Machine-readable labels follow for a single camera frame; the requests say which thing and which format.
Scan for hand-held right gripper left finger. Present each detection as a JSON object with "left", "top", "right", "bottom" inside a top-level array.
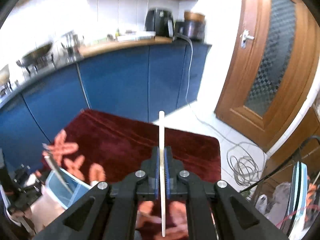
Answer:
[{"left": 32, "top": 147, "right": 163, "bottom": 240}]

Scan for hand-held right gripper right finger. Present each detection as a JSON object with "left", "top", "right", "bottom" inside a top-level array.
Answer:
[{"left": 164, "top": 147, "right": 290, "bottom": 240}]

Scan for silver metal tongs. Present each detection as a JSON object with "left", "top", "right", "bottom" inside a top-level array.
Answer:
[{"left": 42, "top": 143, "right": 74, "bottom": 193}]

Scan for blue plastic utensil box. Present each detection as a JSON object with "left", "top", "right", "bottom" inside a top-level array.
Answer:
[{"left": 44, "top": 169, "right": 92, "bottom": 210}]

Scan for beige chopstick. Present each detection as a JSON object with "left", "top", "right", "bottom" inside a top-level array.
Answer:
[{"left": 159, "top": 111, "right": 167, "bottom": 237}]

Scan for clear plastic bag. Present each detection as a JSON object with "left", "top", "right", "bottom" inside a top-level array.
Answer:
[{"left": 254, "top": 182, "right": 293, "bottom": 221}]

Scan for red and peach plush blanket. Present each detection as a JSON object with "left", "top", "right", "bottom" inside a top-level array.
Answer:
[{"left": 7, "top": 109, "right": 222, "bottom": 240}]

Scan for light blue flat board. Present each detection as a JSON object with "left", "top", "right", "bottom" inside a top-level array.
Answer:
[{"left": 287, "top": 162, "right": 310, "bottom": 232}]

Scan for wooden shelf unit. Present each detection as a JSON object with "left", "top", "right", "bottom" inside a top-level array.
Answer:
[{"left": 264, "top": 106, "right": 320, "bottom": 180}]

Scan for black wok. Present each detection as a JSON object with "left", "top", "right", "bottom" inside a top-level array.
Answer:
[{"left": 16, "top": 42, "right": 54, "bottom": 77}]

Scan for wooden door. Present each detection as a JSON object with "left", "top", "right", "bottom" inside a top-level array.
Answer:
[{"left": 214, "top": 0, "right": 320, "bottom": 153}]

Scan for blue kitchen counter cabinets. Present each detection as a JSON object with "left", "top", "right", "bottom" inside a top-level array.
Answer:
[{"left": 0, "top": 36, "right": 213, "bottom": 171}]

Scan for small metal kettle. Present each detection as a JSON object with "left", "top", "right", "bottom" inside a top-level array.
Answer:
[{"left": 61, "top": 31, "right": 85, "bottom": 55}]

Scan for wooden countertop board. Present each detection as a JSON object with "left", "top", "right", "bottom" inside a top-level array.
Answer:
[{"left": 79, "top": 36, "right": 173, "bottom": 56}]

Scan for dark rice cooker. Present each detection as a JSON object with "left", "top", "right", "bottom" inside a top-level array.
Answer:
[{"left": 175, "top": 20, "right": 206, "bottom": 42}]

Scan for black air fryer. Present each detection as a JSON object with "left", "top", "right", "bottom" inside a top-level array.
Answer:
[{"left": 145, "top": 8, "right": 175, "bottom": 38}]

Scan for brown bowl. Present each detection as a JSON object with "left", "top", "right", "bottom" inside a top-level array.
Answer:
[{"left": 184, "top": 11, "right": 206, "bottom": 22}]

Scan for white power cable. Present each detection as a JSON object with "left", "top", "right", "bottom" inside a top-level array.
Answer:
[{"left": 174, "top": 33, "right": 267, "bottom": 188}]

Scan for metal door handle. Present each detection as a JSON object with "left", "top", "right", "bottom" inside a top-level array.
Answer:
[{"left": 240, "top": 29, "right": 255, "bottom": 49}]

